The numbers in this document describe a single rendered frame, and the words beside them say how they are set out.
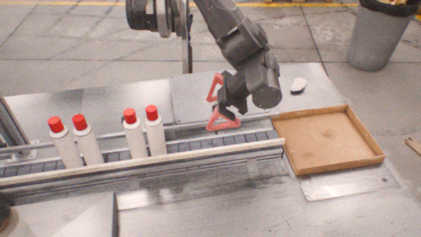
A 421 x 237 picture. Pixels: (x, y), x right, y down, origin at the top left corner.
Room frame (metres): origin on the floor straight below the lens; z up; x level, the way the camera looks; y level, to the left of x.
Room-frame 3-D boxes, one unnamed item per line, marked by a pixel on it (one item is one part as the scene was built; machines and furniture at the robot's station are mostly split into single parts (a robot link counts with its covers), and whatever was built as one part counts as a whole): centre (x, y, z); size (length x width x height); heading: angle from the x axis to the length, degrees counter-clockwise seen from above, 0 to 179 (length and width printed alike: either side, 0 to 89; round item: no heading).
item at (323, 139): (0.79, -0.40, 0.85); 0.30 x 0.26 x 0.04; 101
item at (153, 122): (0.68, 0.17, 0.98); 0.05 x 0.05 x 0.20
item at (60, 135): (0.64, 0.43, 0.98); 0.05 x 0.05 x 0.20
